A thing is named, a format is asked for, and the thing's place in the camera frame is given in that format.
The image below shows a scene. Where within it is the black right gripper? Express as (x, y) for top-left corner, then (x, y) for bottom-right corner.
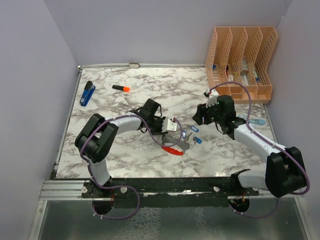
(192, 99), (224, 126)

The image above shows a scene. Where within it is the blue key tag with key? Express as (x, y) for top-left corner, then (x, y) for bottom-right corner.
(185, 125), (199, 140)
(192, 136), (202, 147)

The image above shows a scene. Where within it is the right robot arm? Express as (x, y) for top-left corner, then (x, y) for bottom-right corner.
(192, 95), (310, 198)

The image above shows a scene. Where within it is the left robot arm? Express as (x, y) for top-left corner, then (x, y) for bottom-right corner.
(74, 98), (165, 198)

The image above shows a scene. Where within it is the light blue packaged item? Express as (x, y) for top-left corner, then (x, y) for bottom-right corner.
(248, 116), (268, 129)

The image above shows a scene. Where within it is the black orange highlighter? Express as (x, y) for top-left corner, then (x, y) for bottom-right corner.
(112, 85), (130, 92)

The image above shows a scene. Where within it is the peach plastic desk organizer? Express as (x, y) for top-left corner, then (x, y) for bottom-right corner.
(205, 26), (278, 104)

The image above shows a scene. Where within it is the blue black stapler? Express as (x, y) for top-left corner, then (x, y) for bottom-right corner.
(79, 80), (96, 107)

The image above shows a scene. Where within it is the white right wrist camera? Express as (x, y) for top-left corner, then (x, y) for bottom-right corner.
(203, 88), (220, 108)

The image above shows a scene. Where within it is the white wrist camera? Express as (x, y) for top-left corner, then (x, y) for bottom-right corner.
(162, 117), (178, 132)
(203, 88), (220, 108)

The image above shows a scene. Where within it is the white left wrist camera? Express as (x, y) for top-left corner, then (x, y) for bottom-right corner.
(162, 117), (178, 132)

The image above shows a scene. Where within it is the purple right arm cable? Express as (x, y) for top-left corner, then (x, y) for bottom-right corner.
(209, 81), (311, 218)

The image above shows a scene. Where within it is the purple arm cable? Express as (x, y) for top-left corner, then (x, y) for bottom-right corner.
(209, 81), (311, 218)
(79, 115), (184, 220)

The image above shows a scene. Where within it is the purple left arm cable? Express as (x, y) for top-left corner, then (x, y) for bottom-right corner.
(79, 115), (184, 220)

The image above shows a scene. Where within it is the white wall clip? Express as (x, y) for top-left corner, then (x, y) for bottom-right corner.
(128, 62), (140, 69)

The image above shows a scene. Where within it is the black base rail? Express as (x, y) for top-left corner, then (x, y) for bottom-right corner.
(81, 176), (259, 208)

